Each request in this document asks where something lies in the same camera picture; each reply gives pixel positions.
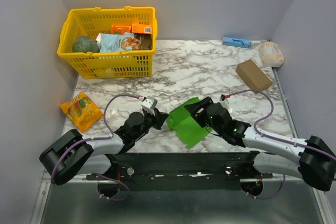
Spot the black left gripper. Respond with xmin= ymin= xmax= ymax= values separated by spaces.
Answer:
xmin=133 ymin=108 xmax=169 ymax=141

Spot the green paper box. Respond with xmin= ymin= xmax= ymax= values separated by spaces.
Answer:
xmin=166 ymin=97 xmax=209 ymax=148

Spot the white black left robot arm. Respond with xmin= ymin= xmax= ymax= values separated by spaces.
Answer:
xmin=39 ymin=109 xmax=168 ymax=185

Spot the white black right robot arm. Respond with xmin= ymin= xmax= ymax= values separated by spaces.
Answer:
xmin=185 ymin=97 xmax=335 ymax=191

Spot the brown cardboard box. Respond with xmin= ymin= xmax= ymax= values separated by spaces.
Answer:
xmin=236 ymin=59 xmax=272 ymax=93

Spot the light blue carton box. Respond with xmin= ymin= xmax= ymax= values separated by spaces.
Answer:
xmin=222 ymin=37 xmax=251 ymax=48

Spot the orange barcode box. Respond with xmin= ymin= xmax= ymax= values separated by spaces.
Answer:
xmin=131 ymin=23 xmax=153 ymax=35

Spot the orange snack box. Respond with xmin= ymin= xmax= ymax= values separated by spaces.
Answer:
xmin=111 ymin=25 xmax=131 ymax=35

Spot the orange candy bag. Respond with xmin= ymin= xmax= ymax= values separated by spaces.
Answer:
xmin=60 ymin=92 xmax=103 ymax=132

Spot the yellow plastic shopping basket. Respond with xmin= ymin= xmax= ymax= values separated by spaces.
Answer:
xmin=57 ymin=6 xmax=158 ymax=79

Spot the light blue snack pouch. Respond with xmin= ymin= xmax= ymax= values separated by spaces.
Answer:
xmin=96 ymin=33 xmax=141 ymax=53

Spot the beige wrapped paper bag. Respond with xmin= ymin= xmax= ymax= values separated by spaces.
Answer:
xmin=259 ymin=41 xmax=284 ymax=68

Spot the green round melon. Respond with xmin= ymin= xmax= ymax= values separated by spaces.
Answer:
xmin=72 ymin=36 xmax=100 ymax=53

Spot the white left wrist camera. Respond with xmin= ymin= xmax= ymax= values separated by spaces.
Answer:
xmin=140 ymin=97 xmax=158 ymax=115

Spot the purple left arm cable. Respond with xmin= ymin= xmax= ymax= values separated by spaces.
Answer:
xmin=50 ymin=94 xmax=144 ymax=185

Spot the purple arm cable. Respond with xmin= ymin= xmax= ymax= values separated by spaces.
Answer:
xmin=225 ymin=89 xmax=336 ymax=162
xmin=50 ymin=94 xmax=144 ymax=185

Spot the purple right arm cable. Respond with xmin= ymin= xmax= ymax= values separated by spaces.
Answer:
xmin=225 ymin=89 xmax=336 ymax=162

